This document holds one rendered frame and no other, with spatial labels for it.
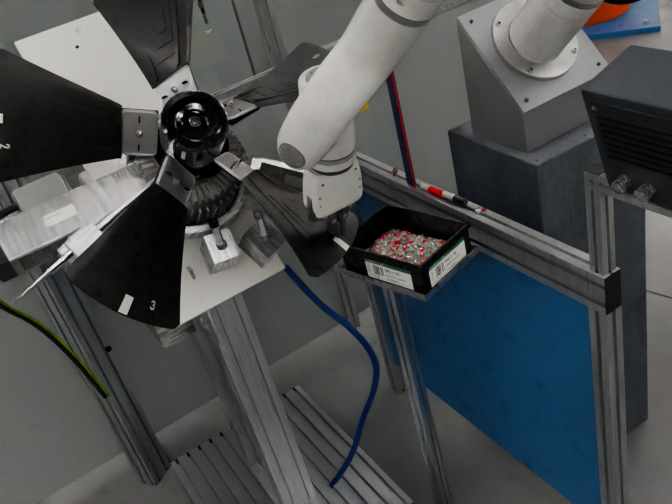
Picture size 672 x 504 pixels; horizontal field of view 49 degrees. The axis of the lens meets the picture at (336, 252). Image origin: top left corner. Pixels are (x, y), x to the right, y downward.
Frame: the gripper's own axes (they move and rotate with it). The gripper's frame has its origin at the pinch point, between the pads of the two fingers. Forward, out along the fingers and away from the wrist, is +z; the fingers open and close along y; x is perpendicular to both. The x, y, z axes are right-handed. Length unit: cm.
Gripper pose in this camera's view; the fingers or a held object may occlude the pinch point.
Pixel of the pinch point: (336, 224)
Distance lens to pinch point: 135.8
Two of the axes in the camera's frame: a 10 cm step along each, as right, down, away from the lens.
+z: 0.6, 6.9, 7.2
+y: -8.2, 4.4, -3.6
